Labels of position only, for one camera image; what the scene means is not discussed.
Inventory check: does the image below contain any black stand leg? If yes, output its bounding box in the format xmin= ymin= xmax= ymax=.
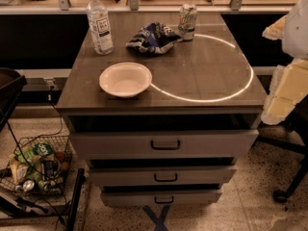
xmin=65 ymin=168 xmax=85 ymax=231

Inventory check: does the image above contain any green snack bag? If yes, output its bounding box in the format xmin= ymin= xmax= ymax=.
xmin=14 ymin=141 xmax=55 ymax=182

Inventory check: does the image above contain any blue tape cross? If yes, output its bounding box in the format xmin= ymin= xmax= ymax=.
xmin=142 ymin=205 xmax=169 ymax=231

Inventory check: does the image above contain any top grey drawer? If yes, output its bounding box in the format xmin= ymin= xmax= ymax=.
xmin=69 ymin=130 xmax=258 ymax=160

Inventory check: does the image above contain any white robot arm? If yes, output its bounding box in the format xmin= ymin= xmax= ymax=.
xmin=261 ymin=0 xmax=308 ymax=125

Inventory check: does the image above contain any wire basket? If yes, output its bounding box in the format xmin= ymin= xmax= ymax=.
xmin=0 ymin=136 xmax=72 ymax=195

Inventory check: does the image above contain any black cable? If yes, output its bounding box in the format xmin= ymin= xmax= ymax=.
xmin=0 ymin=85 xmax=68 ymax=226

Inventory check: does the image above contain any black office chair base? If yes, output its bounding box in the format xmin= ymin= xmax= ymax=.
xmin=256 ymin=94 xmax=308 ymax=205

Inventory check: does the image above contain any grey drawer cabinet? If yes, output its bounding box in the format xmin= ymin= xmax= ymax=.
xmin=57 ymin=12 xmax=266 ymax=193

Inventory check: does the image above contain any bottom grey drawer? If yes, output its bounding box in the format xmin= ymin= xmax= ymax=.
xmin=101 ymin=190 xmax=222 ymax=207

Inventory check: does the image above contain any black bin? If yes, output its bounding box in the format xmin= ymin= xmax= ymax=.
xmin=0 ymin=67 xmax=27 ymax=131

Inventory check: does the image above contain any grey drawer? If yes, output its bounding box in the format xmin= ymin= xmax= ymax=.
xmin=69 ymin=130 xmax=258 ymax=160
xmin=90 ymin=166 xmax=236 ymax=187
xmin=101 ymin=190 xmax=222 ymax=207

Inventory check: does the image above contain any crumpled blue chip bag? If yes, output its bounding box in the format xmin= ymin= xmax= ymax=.
xmin=126 ymin=22 xmax=182 ymax=55

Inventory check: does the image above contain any middle grey drawer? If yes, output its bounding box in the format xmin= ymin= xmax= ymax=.
xmin=90 ymin=166 xmax=236 ymax=187

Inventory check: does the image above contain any silver can in basket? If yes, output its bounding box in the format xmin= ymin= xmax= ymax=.
xmin=22 ymin=180 xmax=35 ymax=192

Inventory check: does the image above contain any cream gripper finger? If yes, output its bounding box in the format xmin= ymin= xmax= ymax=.
xmin=262 ymin=16 xmax=286 ymax=40
xmin=261 ymin=59 xmax=308 ymax=125

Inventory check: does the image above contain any clear plastic water bottle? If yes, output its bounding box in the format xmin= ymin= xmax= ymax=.
xmin=86 ymin=0 xmax=114 ymax=55

